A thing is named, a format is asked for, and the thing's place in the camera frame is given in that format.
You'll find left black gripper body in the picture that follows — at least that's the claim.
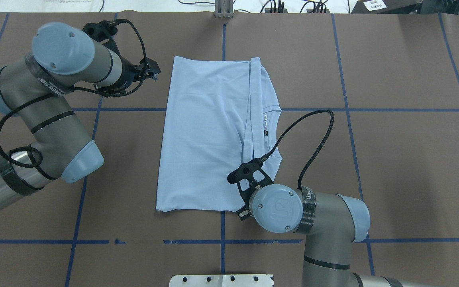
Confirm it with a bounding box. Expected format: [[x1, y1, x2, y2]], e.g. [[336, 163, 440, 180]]
[[116, 56, 144, 90]]

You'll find light blue t-shirt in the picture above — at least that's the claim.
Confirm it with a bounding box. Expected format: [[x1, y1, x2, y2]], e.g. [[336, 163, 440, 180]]
[[155, 56, 282, 212]]

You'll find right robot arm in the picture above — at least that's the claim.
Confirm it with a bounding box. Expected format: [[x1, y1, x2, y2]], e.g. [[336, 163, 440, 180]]
[[237, 184, 420, 287]]

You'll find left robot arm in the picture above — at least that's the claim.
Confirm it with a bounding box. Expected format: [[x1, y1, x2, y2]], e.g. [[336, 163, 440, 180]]
[[0, 19, 160, 210]]

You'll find white garment hang tag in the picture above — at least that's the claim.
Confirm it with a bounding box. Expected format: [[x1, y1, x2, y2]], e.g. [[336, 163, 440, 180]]
[[263, 113, 269, 136]]

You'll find black box with label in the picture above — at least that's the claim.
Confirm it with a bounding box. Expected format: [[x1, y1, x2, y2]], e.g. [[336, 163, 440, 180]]
[[350, 0, 423, 14]]

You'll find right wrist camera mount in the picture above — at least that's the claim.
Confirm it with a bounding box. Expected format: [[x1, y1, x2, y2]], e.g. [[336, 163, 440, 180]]
[[227, 157, 273, 206]]

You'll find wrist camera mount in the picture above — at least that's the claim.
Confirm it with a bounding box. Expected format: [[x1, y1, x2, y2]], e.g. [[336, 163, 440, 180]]
[[227, 157, 273, 206], [82, 20, 120, 54]]

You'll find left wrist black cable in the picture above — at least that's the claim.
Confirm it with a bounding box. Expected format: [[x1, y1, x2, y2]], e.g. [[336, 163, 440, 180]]
[[0, 18, 152, 180]]

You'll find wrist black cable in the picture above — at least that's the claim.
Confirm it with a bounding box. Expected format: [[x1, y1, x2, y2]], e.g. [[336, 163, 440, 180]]
[[0, 18, 152, 180], [259, 110, 335, 190]]

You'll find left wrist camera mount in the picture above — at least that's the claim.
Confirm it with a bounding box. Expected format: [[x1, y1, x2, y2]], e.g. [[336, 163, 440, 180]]
[[82, 20, 120, 54]]

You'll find aluminium frame post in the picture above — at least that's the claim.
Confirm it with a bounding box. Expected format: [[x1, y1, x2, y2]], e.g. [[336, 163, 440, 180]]
[[214, 0, 234, 19]]

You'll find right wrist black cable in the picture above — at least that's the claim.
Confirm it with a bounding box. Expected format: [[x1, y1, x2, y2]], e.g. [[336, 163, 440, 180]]
[[259, 110, 335, 190]]

